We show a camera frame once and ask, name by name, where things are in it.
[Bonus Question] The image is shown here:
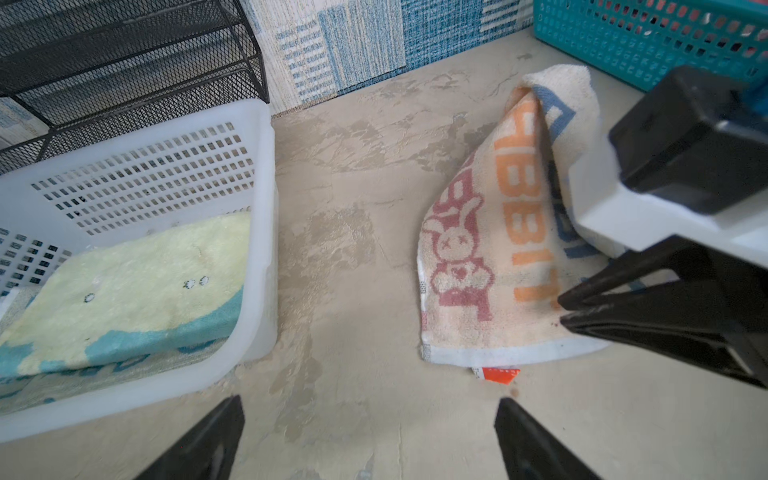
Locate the pastel blue letter towel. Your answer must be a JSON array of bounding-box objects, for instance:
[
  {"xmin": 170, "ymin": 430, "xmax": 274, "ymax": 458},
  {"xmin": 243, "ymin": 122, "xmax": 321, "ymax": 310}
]
[{"xmin": 417, "ymin": 64, "xmax": 623, "ymax": 383}]

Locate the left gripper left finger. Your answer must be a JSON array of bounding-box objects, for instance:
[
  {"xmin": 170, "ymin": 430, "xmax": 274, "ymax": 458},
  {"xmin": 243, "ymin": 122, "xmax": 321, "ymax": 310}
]
[{"xmin": 136, "ymin": 395, "xmax": 245, "ymax": 480}]

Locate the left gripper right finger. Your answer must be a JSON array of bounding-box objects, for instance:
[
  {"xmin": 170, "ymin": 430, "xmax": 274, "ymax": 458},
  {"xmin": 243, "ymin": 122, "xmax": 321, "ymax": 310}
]
[{"xmin": 494, "ymin": 397, "xmax": 599, "ymax": 480}]

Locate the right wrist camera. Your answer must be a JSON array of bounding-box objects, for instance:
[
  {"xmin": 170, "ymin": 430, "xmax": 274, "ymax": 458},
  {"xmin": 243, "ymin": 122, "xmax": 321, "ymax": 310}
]
[{"xmin": 568, "ymin": 66, "xmax": 767, "ymax": 267}]

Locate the teal plastic basket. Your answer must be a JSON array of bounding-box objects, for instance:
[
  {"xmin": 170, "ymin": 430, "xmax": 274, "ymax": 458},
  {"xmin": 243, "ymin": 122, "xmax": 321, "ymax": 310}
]
[{"xmin": 533, "ymin": 0, "xmax": 767, "ymax": 91}]

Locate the yellow green towel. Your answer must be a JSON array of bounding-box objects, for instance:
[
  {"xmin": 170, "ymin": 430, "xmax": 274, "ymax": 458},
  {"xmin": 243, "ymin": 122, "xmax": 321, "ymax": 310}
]
[{"xmin": 1, "ymin": 212, "xmax": 251, "ymax": 376}]

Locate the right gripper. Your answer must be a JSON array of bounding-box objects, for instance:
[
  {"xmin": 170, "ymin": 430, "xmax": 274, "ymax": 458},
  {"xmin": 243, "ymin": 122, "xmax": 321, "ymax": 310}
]
[{"xmin": 558, "ymin": 236, "xmax": 767, "ymax": 389}]

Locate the blue bunny towel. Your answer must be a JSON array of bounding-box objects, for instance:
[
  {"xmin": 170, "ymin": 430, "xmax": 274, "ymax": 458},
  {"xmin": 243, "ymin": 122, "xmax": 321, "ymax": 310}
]
[{"xmin": 1, "ymin": 291, "xmax": 243, "ymax": 415}]

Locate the black wire shelf rack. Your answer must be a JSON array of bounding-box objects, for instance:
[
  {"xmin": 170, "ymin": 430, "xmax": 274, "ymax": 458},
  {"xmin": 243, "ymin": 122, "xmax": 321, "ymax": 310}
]
[{"xmin": 1, "ymin": 1, "xmax": 269, "ymax": 173}]

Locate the white plastic basket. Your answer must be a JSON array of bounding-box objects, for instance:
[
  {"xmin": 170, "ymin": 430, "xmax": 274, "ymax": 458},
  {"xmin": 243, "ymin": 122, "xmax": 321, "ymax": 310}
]
[{"xmin": 1, "ymin": 99, "xmax": 279, "ymax": 442}]

